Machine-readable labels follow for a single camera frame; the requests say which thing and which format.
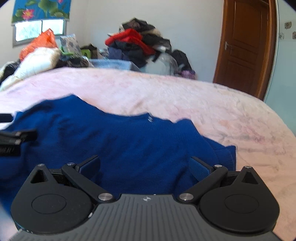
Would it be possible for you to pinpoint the pink floral bed sheet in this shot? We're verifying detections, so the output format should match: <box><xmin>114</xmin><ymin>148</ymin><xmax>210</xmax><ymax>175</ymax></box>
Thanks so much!
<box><xmin>1</xmin><ymin>68</ymin><xmax>295</xmax><ymax>240</ymax></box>

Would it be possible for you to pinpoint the white quilted jacket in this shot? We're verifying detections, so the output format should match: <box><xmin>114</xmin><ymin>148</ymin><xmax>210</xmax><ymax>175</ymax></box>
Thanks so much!
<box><xmin>1</xmin><ymin>47</ymin><xmax>61</xmax><ymax>91</ymax></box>

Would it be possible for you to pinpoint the lotus print roller blind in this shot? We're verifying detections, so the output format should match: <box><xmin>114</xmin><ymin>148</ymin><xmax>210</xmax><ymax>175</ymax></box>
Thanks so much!
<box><xmin>11</xmin><ymin>0</ymin><xmax>71</xmax><ymax>24</ymax></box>

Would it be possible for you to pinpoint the brown wooden door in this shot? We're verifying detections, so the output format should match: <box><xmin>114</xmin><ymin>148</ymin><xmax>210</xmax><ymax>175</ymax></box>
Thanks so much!
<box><xmin>213</xmin><ymin>0</ymin><xmax>277</xmax><ymax>100</ymax></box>

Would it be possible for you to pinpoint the dark clothes pile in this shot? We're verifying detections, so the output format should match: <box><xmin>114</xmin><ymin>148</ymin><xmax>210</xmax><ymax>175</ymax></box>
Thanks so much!
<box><xmin>105</xmin><ymin>18</ymin><xmax>192</xmax><ymax>71</ymax></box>

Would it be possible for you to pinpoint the orange plastic bag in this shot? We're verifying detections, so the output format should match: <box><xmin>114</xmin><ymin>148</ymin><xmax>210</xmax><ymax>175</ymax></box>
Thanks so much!
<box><xmin>19</xmin><ymin>29</ymin><xmax>58</xmax><ymax>61</ymax></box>

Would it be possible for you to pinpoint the light blue folded blanket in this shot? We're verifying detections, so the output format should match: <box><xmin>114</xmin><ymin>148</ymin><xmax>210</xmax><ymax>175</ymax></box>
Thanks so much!
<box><xmin>89</xmin><ymin>59</ymin><xmax>140</xmax><ymax>72</ymax></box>

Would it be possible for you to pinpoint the blue knit sweater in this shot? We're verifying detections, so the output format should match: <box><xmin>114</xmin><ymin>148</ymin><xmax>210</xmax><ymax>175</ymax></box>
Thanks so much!
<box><xmin>1</xmin><ymin>95</ymin><xmax>236</xmax><ymax>211</ymax></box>

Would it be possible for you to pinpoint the clear plastic bag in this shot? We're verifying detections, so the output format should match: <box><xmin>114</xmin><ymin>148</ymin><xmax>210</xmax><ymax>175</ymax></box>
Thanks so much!
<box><xmin>140</xmin><ymin>53</ymin><xmax>179</xmax><ymax>76</ymax></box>

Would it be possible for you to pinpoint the red garment on pile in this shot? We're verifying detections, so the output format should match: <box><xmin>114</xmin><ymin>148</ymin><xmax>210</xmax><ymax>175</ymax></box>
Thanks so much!
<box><xmin>105</xmin><ymin>29</ymin><xmax>155</xmax><ymax>56</ymax></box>

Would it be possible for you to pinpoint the purple bag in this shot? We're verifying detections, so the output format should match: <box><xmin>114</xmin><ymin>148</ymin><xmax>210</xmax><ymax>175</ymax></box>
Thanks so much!
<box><xmin>181</xmin><ymin>70</ymin><xmax>196</xmax><ymax>80</ymax></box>

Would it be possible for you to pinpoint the window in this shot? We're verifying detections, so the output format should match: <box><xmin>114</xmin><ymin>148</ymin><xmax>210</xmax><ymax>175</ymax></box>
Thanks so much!
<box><xmin>13</xmin><ymin>19</ymin><xmax>67</xmax><ymax>47</ymax></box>

